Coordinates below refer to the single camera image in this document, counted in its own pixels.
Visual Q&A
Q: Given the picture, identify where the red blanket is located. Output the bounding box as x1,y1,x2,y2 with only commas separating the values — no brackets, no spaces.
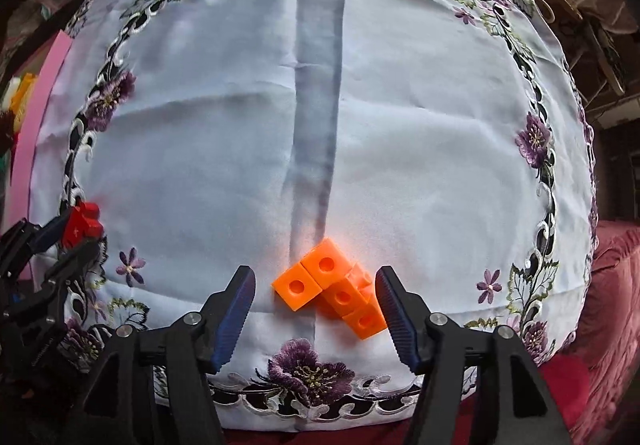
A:
222,220,640,445

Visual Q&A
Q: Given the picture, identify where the red block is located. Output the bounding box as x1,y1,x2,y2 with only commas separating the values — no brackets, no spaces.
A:
62,201,105,248

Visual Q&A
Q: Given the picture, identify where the orange cube block piece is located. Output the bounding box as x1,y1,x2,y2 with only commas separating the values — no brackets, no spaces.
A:
271,237,387,341

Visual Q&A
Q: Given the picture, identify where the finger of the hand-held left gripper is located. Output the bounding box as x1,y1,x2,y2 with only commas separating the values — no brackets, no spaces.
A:
42,237,108,298
0,212,71,276

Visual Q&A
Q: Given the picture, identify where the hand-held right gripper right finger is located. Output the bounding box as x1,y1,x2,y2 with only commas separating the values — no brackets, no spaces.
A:
375,266,573,445

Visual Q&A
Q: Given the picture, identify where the white floral tablecloth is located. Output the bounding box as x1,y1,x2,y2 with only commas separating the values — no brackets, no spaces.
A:
27,0,601,431

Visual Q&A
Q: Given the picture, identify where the pink-rimmed white box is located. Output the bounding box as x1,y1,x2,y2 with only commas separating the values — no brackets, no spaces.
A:
10,30,73,286

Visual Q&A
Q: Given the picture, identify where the brown pine cone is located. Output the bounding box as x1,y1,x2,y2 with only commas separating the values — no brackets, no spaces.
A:
0,107,18,150

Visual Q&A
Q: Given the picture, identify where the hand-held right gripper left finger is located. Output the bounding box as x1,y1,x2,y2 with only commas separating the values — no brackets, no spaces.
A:
75,265,257,445

